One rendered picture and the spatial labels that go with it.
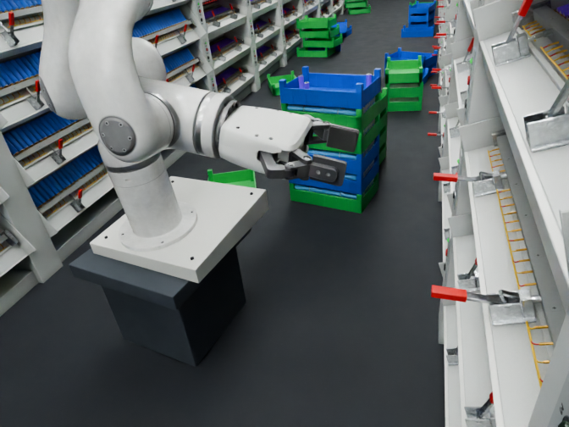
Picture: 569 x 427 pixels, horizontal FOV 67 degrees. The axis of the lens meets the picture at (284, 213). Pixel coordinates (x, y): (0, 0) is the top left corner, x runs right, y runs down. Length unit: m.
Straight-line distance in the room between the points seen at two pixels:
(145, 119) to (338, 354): 0.80
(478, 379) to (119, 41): 0.63
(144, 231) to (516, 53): 0.80
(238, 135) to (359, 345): 0.76
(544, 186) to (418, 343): 0.87
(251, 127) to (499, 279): 0.34
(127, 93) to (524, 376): 0.48
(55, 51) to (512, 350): 0.80
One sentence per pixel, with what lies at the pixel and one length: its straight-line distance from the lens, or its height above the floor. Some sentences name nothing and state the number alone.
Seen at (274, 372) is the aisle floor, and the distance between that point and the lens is 1.11.
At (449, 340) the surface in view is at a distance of 1.01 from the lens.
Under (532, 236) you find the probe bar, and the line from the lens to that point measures 0.58.
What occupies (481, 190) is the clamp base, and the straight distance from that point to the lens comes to 0.72.
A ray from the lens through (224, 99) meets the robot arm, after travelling 0.57.
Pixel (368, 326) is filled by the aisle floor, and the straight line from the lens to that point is 1.20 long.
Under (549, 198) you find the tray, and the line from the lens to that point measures 0.34.
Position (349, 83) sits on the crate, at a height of 0.42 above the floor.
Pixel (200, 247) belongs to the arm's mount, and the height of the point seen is 0.32.
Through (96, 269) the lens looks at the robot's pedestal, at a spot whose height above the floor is 0.28.
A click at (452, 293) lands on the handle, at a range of 0.49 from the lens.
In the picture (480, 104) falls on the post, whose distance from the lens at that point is 0.84.
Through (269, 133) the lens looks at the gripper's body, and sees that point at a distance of 0.53.
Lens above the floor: 0.87
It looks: 32 degrees down
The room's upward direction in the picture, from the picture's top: 6 degrees counter-clockwise
